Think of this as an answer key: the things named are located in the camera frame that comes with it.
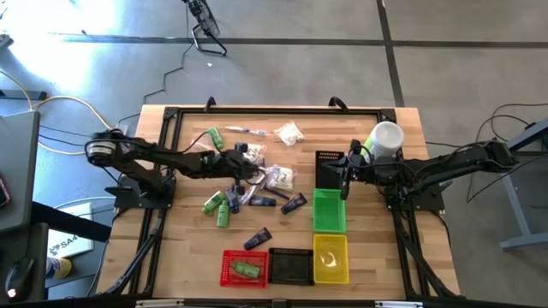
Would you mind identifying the grey dark-capped tube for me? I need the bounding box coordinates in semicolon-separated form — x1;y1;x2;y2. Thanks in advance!
225;192;241;215

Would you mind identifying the white green wipes canister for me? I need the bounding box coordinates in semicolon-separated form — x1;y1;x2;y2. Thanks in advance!
360;121;406;164

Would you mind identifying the black side desk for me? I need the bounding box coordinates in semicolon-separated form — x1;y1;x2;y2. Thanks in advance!
0;222;51;303

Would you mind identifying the dark red-edged device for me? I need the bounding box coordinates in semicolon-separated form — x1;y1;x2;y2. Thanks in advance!
0;173;12;210

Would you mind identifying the white printed box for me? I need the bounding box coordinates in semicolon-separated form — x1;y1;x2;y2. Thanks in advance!
45;201;95;259

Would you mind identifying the silver metal bracket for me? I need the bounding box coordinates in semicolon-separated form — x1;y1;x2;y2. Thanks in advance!
135;299;185;308
374;300;425;308

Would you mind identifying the grey desk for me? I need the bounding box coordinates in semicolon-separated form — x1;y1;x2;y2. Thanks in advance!
0;110;42;234

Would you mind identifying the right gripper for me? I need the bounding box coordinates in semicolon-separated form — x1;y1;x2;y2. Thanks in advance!
321;139;389;201

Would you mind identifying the black fan cable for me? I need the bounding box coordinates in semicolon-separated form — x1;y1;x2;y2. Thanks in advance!
115;3;194;129

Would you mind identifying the green plastic basket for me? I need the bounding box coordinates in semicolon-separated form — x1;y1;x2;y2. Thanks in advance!
312;188;348;234

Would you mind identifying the clear bag of cotton balls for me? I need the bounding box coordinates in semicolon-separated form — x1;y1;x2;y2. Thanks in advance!
273;121;306;148

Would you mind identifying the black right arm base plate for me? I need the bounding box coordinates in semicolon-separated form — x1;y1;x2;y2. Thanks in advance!
383;177;446;213

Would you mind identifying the grey metal table frame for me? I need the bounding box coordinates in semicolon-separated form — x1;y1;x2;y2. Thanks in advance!
498;119;548;252

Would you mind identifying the yellow white container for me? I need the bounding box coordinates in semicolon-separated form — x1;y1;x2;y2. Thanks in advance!
45;256;73;280

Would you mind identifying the red plastic basket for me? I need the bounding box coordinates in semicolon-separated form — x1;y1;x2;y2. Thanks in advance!
219;249;270;289

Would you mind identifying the yellow floor cable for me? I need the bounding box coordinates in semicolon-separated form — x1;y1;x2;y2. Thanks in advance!
0;70;119;156

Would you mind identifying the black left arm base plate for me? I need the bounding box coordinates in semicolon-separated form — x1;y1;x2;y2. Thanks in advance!
105;174;177;210

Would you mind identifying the black floor fan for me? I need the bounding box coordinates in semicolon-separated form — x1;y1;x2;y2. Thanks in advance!
182;0;229;57

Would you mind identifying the black computer mouse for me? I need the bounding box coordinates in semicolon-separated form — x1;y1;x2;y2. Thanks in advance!
3;256;36;303

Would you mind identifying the yellow plastic basket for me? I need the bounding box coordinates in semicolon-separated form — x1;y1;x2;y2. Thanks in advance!
313;233;350;285

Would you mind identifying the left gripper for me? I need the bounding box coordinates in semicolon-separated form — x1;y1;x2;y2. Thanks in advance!
216;143;267;196

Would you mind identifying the black plastic basket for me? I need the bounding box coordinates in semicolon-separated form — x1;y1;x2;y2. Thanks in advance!
267;246;316;287
314;149;346;190

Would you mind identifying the black flat floor bar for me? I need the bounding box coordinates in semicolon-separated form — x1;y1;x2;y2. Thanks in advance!
0;89;48;100

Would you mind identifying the black desk crossbar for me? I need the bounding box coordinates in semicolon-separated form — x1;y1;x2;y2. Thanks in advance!
29;199;113;244

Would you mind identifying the dark blue DSC tube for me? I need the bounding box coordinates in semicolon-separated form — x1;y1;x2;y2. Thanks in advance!
242;227;273;252

